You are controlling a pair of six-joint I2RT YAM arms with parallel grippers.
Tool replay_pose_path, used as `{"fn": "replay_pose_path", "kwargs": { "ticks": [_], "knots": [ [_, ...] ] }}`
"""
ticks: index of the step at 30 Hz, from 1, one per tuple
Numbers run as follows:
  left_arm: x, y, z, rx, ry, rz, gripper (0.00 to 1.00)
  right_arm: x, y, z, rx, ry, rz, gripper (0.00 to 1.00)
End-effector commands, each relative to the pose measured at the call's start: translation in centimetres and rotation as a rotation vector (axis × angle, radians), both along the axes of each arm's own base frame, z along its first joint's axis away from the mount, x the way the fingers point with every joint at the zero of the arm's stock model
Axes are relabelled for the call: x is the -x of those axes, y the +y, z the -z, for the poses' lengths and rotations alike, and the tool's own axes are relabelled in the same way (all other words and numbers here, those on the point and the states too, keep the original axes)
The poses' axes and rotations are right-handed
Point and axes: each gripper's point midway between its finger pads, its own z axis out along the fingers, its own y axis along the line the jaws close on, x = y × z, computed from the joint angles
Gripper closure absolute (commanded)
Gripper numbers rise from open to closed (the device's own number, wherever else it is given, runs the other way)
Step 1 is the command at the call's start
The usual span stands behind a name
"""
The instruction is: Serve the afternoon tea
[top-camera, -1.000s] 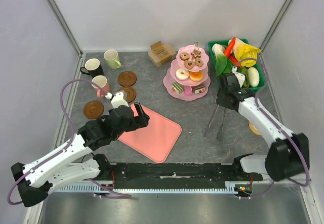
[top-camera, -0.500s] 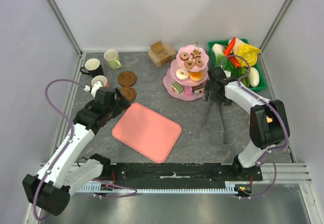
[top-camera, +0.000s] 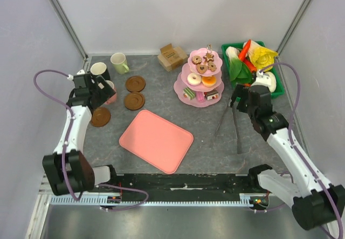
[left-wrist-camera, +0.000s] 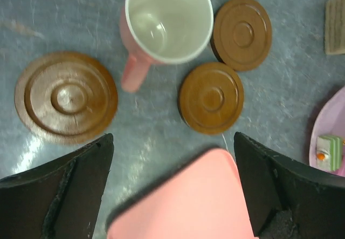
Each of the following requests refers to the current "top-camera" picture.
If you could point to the brown saucer lower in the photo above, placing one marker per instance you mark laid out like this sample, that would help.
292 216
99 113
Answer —
101 116

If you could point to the black mug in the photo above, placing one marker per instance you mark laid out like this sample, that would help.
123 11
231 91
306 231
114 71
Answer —
100 69

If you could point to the green plastic crate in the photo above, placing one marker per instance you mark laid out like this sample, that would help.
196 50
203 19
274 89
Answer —
279 88

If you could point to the cardboard box stack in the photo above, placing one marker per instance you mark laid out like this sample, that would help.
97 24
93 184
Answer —
171 57

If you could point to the brown saucer middle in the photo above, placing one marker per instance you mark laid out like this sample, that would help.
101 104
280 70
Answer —
134 101

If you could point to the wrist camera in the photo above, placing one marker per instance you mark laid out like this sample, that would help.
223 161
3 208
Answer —
71 77
263 79

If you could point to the green bok choy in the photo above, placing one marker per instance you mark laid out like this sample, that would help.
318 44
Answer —
238 71

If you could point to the small chocolate nut donut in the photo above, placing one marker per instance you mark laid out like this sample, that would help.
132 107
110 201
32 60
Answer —
196 60

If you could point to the white cable duct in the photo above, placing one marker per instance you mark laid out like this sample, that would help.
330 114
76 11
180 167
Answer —
104 199

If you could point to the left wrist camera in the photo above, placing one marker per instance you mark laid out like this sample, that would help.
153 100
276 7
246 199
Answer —
71 77

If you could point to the white eggplant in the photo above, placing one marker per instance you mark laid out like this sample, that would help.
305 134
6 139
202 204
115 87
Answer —
272 84

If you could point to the heart shaped cookie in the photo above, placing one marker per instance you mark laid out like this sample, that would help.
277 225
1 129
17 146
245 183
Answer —
201 68

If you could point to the small orange glazed donut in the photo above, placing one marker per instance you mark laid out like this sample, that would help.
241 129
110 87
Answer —
209 81

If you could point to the brown saucer upper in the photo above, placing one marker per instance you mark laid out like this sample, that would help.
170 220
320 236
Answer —
135 84

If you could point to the pink layered cake slice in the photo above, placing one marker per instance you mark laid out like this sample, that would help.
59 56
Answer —
200 96

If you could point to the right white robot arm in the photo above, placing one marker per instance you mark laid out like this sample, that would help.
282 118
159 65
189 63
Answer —
313 199

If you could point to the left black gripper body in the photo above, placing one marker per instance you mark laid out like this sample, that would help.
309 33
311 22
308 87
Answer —
101 95

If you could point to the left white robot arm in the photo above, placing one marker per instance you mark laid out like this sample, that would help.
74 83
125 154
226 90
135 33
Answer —
67 170

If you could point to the pink serving tray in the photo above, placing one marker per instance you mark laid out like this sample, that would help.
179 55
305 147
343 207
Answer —
157 141

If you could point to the chocolate cake slice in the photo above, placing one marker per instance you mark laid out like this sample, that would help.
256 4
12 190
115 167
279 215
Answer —
213 94

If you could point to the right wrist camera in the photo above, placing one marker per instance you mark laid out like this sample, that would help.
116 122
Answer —
263 79

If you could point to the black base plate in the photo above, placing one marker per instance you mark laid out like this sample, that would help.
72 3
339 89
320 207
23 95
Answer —
185 187

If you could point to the red chili pepper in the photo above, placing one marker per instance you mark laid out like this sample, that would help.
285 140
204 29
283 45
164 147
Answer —
244 51

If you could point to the yellow napa cabbage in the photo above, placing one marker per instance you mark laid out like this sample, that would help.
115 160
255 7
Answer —
260 56

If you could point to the brown saucer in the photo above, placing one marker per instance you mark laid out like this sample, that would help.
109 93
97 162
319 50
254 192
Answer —
135 84
101 116
134 101

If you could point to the pink three tier stand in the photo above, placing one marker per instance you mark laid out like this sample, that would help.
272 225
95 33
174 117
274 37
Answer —
189 67

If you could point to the star shaped cookie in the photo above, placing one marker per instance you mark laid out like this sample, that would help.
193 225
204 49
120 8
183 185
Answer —
209 57

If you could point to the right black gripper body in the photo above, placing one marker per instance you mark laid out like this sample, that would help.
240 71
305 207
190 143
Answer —
241 91

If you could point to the green layered cake slice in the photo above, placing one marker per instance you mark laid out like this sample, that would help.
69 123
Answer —
189 93

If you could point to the metal serving tongs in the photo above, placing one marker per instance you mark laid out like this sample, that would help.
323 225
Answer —
235 126

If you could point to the green mug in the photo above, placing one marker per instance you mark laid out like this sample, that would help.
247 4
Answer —
119 62

